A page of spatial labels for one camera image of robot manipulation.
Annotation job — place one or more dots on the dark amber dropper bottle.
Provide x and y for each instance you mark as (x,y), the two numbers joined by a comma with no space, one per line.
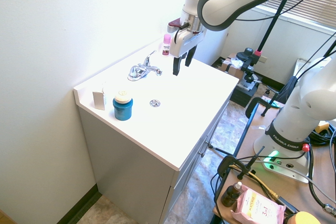
(231,193)

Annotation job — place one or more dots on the white Franka Panda arm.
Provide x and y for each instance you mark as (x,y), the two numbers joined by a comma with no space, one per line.
(288,82)

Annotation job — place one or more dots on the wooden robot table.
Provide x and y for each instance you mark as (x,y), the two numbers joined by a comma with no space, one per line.
(286,179)

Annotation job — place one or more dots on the chrome sink drain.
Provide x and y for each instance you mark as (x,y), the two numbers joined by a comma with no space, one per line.
(155,103)

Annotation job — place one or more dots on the red wrist camera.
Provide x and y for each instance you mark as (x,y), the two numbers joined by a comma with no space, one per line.
(174,25)

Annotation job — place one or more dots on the white sink countertop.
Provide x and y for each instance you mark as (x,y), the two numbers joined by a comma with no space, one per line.
(157,103)

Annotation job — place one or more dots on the pink wipes packet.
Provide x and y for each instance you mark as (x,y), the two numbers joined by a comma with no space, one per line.
(258,205)

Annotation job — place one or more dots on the small white box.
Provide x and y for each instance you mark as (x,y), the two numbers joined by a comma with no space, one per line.
(99,100)

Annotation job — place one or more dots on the pink capped small bottle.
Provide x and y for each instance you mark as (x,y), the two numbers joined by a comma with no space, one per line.
(166,45)

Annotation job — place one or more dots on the window blinds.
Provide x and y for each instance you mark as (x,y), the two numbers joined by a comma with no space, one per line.
(304,1)

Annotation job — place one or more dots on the blue jar with cream lid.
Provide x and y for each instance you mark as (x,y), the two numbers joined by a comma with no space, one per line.
(123,106)

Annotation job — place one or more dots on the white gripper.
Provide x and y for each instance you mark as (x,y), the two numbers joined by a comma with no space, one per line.
(183,42)

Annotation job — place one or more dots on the black C-clamp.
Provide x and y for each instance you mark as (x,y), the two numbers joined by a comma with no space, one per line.
(262,104)
(236,165)

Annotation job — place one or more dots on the black camera stand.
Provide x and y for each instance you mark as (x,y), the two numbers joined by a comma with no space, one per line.
(265,40)

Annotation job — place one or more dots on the grey vanity cabinet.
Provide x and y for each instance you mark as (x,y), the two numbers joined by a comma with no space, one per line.
(147,166)

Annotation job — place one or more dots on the cardboard box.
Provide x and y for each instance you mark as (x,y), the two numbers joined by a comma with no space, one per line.
(231,67)

